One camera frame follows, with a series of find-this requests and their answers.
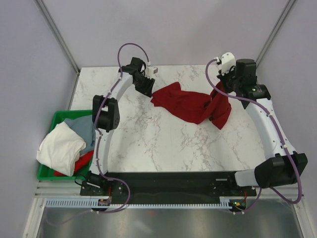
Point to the grey blue t shirt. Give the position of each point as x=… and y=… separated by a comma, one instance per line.
x=84, y=127

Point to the left aluminium frame post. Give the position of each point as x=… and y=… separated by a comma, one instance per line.
x=57, y=34

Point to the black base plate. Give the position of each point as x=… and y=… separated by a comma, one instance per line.
x=174, y=186

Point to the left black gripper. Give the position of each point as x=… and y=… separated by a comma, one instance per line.
x=148, y=89

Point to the white slotted cable duct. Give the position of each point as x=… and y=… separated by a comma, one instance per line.
x=97, y=203

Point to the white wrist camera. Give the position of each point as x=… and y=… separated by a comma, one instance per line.
x=150, y=70
x=226, y=61

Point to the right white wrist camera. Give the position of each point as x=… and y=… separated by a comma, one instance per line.
x=226, y=61

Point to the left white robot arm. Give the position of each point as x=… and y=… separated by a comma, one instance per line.
x=106, y=118

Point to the white t shirt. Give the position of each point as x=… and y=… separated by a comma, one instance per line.
x=60, y=149

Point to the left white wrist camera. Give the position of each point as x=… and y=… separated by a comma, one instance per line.
x=150, y=70

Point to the bright red t shirt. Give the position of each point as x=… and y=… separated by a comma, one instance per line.
x=83, y=161

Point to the green plastic bin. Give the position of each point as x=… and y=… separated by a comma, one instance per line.
x=46, y=173

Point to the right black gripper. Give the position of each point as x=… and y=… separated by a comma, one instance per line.
x=223, y=79

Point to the dark red t shirt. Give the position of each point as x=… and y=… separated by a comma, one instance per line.
x=193, y=107

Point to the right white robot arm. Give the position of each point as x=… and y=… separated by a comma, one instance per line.
x=281, y=158

